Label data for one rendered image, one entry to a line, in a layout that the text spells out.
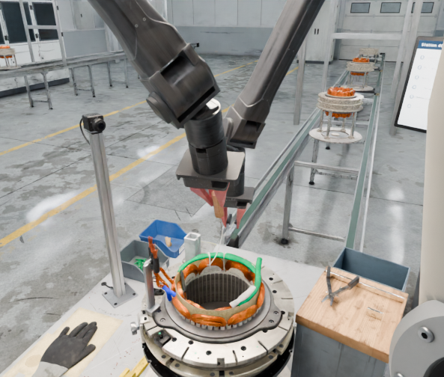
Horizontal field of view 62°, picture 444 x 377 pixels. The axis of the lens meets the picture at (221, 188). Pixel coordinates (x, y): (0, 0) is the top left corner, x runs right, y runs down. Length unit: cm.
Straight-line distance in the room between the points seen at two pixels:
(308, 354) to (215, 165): 51
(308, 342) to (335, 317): 8
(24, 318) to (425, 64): 243
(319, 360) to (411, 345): 62
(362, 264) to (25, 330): 196
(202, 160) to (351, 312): 49
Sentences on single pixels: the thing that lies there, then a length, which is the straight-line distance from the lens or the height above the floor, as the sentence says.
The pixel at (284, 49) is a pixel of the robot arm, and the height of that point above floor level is 158.
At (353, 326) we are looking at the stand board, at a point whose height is 107.
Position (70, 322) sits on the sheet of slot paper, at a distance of 129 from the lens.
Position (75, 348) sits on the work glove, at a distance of 119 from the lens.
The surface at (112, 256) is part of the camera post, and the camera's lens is 122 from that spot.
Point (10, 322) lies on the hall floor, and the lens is 261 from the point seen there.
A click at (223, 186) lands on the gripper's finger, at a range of 58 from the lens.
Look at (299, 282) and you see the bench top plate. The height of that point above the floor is 78.
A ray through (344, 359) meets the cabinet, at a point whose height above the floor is 100.
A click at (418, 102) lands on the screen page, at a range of 159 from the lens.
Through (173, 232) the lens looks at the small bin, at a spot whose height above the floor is 81.
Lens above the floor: 164
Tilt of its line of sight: 26 degrees down
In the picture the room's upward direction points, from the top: straight up
